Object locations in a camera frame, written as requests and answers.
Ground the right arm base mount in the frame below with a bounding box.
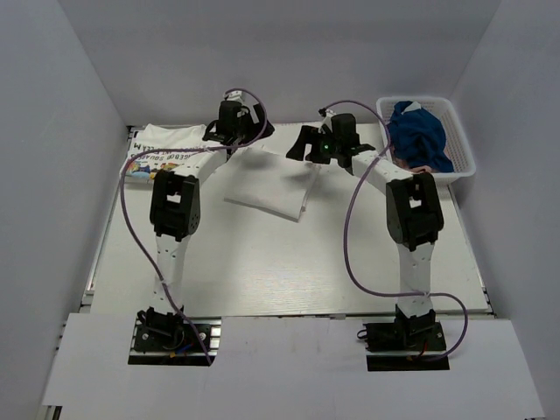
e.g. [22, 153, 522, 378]
[356, 322, 450, 372]

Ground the white Coca-Cola t-shirt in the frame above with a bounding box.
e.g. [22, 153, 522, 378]
[224, 148, 320, 222]

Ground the white perforated plastic basket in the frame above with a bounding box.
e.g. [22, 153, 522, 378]
[376, 95, 476, 186]

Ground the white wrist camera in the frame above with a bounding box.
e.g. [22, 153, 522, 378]
[224, 89, 245, 103]
[318, 108, 336, 136]

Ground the navy blue t-shirt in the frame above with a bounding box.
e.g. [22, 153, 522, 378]
[388, 101, 454, 173]

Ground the folded white printed t-shirt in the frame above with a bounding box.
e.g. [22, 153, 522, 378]
[119, 124, 216, 184]

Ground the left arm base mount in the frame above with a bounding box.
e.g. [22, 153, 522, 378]
[128, 309, 221, 367]

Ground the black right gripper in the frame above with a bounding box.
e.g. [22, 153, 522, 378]
[288, 125, 343, 165]

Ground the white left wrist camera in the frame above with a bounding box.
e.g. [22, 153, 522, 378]
[224, 89, 245, 103]

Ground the pink t-shirt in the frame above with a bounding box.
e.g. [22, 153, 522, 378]
[390, 147, 438, 173]

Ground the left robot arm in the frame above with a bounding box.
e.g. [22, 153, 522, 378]
[149, 94, 274, 315]

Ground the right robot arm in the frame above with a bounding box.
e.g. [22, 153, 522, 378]
[286, 111, 444, 349]

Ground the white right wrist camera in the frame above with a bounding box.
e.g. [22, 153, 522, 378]
[318, 108, 336, 136]

